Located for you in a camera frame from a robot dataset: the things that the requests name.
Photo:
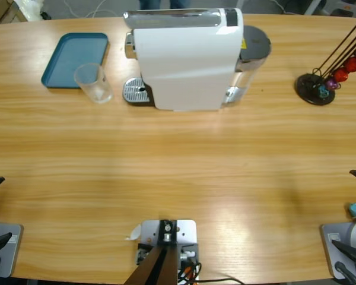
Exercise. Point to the clear plastic cup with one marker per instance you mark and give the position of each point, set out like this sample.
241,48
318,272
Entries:
96,86

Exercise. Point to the purple coffee capsule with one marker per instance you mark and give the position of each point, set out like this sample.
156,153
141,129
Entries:
333,84

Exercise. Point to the red coffee capsule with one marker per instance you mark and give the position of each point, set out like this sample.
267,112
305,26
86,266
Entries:
341,75
353,64

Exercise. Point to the white coffee machine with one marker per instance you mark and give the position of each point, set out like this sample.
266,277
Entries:
190,68

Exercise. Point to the black capsule stand with rods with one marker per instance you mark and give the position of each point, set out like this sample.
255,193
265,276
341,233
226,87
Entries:
311,89

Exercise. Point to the blue plastic tray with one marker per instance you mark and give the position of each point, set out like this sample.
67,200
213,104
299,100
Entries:
74,56

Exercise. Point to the white paper tape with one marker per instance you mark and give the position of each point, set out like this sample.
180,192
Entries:
135,233

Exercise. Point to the clear water tank dark lid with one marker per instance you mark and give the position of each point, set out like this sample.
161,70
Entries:
255,41

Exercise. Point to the brown cardboard box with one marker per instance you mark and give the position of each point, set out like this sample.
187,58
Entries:
3,10

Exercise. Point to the white plastic bag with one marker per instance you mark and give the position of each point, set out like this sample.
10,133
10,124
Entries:
29,7

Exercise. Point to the arm grey base plate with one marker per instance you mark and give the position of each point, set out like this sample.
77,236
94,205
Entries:
9,262
327,246

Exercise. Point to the black mount bracket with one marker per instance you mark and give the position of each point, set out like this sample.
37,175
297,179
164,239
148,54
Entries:
193,252

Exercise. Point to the white mount block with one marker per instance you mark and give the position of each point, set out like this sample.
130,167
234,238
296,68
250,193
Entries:
185,234

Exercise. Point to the dark camera post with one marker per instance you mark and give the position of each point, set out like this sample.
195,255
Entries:
163,267

